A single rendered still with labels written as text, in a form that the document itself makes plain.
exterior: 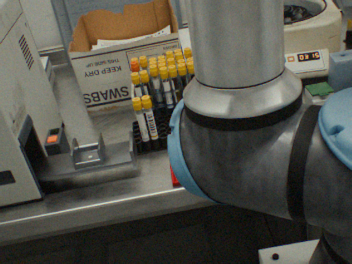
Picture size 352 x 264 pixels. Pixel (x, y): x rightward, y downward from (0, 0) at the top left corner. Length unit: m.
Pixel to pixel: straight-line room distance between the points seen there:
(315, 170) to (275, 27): 0.13
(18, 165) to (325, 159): 0.52
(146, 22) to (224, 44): 0.87
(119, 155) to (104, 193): 0.07
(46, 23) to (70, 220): 0.70
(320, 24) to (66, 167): 0.59
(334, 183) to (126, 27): 0.94
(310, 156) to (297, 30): 0.62
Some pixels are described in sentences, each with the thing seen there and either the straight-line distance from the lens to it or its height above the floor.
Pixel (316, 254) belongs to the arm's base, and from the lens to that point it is 0.51.
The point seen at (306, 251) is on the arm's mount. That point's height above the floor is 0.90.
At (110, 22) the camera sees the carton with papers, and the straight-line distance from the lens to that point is 1.25.
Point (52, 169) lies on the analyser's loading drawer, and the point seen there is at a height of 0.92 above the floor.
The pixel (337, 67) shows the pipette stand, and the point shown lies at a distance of 0.87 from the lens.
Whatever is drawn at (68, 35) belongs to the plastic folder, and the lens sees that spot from 1.32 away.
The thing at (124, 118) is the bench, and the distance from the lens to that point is 0.98.
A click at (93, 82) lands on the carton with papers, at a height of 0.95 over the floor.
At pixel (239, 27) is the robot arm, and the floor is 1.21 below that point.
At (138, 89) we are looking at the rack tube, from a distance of 0.89.
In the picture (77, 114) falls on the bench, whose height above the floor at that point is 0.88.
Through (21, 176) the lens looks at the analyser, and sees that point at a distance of 0.79.
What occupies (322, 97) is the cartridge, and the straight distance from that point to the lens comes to 0.83.
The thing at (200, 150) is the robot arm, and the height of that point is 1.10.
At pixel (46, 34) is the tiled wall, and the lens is 1.35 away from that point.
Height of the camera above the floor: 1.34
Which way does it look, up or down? 32 degrees down
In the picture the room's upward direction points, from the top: 11 degrees counter-clockwise
